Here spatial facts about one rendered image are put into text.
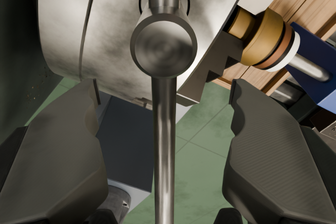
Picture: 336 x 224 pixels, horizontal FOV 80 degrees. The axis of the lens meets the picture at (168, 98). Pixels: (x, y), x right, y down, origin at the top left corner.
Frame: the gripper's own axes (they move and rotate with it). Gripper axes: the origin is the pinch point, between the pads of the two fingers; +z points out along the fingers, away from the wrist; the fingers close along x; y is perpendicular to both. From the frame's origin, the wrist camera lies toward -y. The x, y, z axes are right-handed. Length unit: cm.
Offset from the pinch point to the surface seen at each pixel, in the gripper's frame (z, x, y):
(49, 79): 18.6, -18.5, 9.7
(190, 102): 9.6, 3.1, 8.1
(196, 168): 144, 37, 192
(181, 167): 145, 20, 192
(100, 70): 5.9, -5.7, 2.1
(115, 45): 4.6, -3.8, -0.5
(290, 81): 42, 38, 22
